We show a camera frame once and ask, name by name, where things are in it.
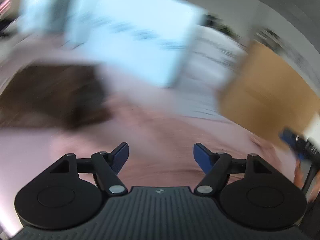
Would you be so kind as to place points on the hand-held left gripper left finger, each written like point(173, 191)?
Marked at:
point(120, 157)

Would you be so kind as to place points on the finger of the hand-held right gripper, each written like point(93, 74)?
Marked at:
point(291, 141)

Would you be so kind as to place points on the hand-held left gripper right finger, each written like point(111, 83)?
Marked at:
point(202, 156)

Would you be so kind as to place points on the pink knit sweater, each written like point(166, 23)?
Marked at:
point(162, 135)

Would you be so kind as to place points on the person's right hand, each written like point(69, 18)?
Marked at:
point(300, 175)

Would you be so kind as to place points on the brown cardboard box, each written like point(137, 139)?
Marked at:
point(265, 95)

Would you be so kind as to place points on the white printed paper sheet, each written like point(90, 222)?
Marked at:
point(200, 100)

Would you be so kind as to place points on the dark brown cloth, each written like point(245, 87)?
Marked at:
point(50, 95)

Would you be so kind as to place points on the white printed foam bag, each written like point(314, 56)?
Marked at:
point(220, 45)

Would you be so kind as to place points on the large light blue carton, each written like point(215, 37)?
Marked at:
point(130, 35)

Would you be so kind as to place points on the small light blue box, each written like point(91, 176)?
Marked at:
point(42, 7)

